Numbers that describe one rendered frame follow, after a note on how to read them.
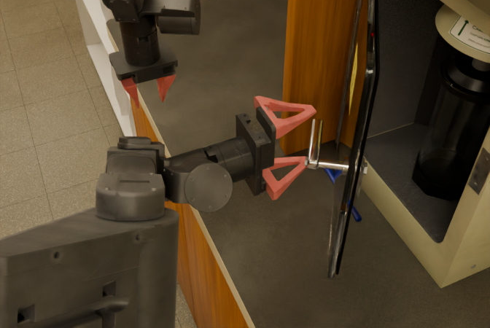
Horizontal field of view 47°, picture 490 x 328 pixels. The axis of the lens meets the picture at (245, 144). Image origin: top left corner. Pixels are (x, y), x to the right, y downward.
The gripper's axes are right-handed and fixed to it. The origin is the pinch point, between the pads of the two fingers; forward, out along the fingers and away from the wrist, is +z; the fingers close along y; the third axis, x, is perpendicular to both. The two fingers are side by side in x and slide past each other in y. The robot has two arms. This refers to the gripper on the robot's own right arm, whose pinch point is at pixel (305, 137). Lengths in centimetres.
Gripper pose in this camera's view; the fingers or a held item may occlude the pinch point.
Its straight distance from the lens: 78.5
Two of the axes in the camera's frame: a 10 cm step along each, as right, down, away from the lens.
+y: 0.0, -7.2, -7.0
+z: 9.1, -2.8, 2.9
